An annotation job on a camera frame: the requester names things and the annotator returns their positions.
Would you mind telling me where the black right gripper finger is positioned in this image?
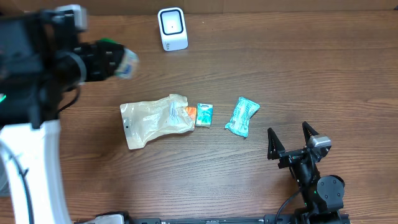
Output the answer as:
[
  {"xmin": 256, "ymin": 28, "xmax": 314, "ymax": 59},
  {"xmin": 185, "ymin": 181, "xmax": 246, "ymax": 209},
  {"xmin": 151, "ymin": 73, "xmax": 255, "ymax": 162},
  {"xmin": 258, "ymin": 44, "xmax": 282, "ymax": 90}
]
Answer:
[
  {"xmin": 302, "ymin": 121, "xmax": 319, "ymax": 144},
  {"xmin": 267, "ymin": 128, "xmax": 285, "ymax": 160}
]

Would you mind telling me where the green capped bottle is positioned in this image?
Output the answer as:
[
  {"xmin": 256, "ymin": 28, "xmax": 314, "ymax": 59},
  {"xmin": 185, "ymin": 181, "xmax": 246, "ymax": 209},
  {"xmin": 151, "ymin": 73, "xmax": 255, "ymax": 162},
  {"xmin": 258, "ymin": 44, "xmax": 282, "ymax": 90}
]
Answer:
[{"xmin": 96, "ymin": 40, "xmax": 139, "ymax": 81}]

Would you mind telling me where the teal wet wipes pack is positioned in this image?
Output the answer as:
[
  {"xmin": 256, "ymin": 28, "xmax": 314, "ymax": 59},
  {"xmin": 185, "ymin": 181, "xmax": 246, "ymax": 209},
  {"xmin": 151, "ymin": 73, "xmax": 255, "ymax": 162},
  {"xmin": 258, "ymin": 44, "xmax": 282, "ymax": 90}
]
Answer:
[{"xmin": 224, "ymin": 96, "xmax": 261, "ymax": 138}]

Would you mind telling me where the beige plastic pouch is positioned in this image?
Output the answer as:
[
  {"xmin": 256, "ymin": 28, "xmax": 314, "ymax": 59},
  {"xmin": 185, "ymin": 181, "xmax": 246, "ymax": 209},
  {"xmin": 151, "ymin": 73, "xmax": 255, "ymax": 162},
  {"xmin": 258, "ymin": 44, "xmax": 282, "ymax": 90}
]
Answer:
[{"xmin": 120, "ymin": 94, "xmax": 195, "ymax": 150}]

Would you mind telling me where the teal tissue pack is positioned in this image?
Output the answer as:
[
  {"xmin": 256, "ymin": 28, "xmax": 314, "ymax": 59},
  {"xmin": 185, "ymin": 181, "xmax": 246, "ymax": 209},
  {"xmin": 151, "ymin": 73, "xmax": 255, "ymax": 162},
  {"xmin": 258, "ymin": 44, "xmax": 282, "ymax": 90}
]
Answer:
[{"xmin": 196, "ymin": 103, "xmax": 213, "ymax": 128}]

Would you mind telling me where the orange tissue pack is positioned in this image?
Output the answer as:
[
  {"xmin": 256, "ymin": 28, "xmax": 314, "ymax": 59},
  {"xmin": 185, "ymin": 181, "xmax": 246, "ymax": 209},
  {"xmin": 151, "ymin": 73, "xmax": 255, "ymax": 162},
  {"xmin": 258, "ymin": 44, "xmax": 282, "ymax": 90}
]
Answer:
[{"xmin": 185, "ymin": 106, "xmax": 197, "ymax": 123}]

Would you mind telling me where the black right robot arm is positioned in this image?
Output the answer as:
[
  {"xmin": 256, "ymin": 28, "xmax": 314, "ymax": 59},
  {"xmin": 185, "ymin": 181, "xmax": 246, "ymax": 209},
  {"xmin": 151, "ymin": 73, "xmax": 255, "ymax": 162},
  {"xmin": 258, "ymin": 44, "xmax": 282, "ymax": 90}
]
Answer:
[{"xmin": 264, "ymin": 122, "xmax": 350, "ymax": 224}]

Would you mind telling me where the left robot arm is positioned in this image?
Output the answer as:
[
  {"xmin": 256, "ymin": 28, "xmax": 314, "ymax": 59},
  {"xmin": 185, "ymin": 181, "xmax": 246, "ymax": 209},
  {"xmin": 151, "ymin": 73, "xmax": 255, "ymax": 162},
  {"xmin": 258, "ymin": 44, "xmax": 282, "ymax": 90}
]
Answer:
[{"xmin": 1, "ymin": 4, "xmax": 125, "ymax": 223}]

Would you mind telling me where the white barcode scanner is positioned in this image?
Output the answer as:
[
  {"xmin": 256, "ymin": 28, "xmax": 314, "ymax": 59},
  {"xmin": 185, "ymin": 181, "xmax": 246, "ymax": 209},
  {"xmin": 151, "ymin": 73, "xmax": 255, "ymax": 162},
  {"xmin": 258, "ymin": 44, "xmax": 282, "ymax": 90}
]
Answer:
[{"xmin": 157, "ymin": 7, "xmax": 188, "ymax": 52}]

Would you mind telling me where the cardboard backdrop panel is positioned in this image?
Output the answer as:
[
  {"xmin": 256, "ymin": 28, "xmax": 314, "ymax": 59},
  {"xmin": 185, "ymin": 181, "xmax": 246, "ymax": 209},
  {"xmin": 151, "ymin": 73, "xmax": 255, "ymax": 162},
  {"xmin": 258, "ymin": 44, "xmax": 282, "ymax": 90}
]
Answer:
[{"xmin": 1, "ymin": 0, "xmax": 397, "ymax": 16}]

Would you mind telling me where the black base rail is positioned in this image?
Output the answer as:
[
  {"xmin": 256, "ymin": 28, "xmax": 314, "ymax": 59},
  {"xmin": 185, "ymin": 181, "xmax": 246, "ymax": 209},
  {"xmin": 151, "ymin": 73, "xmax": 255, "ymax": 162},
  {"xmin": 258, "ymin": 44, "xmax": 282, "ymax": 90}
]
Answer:
[{"xmin": 74, "ymin": 211, "xmax": 351, "ymax": 224}]

